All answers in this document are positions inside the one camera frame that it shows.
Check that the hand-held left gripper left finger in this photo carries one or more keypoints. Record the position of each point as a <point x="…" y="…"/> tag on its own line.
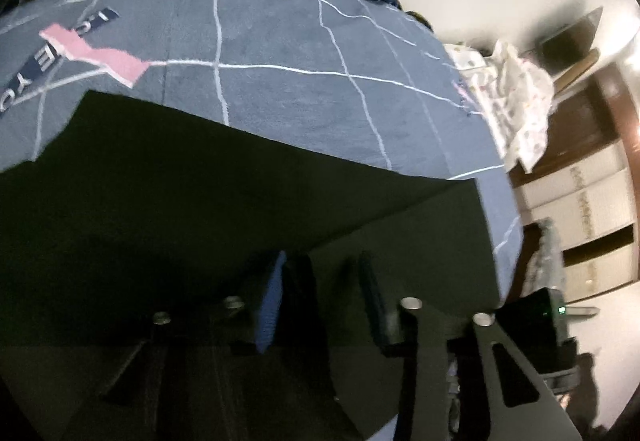
<point x="270" y="306"/>

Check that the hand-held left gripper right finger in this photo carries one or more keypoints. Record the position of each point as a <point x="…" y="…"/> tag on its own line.
<point x="376" y="306"/>

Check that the black pants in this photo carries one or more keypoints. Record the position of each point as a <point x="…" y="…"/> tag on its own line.
<point x="200" y="181"/>

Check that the crumpled clear plastic bag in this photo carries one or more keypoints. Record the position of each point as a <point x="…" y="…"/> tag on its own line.
<point x="547" y="261"/>

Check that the brown and white wardrobe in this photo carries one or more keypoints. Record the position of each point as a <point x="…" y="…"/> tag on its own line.
<point x="590" y="181"/>

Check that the white patterned cloth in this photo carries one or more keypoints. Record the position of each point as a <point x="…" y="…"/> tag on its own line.
<point x="520" y="111"/>

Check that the blue checked bed sheet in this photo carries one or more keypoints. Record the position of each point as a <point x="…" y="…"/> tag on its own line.
<point x="300" y="36"/>

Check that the dark flat box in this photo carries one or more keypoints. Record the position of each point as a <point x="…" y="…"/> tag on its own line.
<point x="570" y="41"/>

